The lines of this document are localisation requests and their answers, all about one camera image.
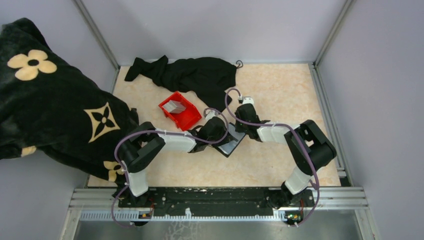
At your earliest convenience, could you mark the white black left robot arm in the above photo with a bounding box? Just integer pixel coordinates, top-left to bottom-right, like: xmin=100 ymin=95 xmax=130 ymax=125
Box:
xmin=114 ymin=116 xmax=234 ymax=207

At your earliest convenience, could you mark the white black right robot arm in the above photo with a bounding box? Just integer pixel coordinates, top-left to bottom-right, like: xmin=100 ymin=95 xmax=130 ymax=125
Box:
xmin=234 ymin=103 xmax=337 ymax=206

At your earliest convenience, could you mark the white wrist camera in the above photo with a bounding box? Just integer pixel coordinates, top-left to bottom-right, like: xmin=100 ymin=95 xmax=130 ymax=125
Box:
xmin=239 ymin=96 xmax=255 ymax=105
xmin=203 ymin=109 xmax=218 ymax=121

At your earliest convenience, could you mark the black cloth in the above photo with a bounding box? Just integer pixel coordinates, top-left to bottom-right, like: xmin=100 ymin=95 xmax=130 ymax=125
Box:
xmin=124 ymin=55 xmax=243 ymax=112

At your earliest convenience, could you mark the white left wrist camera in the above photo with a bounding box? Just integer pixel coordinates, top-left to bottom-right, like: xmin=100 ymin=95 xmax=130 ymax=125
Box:
xmin=203 ymin=109 xmax=218 ymax=121

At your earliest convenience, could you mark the black leather card holder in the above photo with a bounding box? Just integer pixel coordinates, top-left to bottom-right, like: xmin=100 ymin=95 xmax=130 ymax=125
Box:
xmin=213 ymin=122 xmax=246 ymax=158

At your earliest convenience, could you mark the stack of silver cards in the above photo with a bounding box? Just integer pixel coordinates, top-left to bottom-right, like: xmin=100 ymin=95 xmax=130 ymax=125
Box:
xmin=163 ymin=100 xmax=186 ymax=114

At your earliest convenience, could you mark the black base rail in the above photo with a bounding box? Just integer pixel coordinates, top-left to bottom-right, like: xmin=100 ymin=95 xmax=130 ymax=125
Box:
xmin=118 ymin=187 xmax=315 ymax=217

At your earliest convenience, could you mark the black floral blanket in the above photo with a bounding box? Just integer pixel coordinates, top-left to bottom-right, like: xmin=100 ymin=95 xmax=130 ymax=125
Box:
xmin=0 ymin=18 xmax=139 ymax=184

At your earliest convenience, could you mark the red plastic bin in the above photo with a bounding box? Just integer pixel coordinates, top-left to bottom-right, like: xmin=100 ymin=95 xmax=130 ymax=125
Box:
xmin=158 ymin=92 xmax=202 ymax=131

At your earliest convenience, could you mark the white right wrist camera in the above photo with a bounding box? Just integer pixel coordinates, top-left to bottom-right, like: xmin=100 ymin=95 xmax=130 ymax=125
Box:
xmin=239 ymin=96 xmax=255 ymax=105

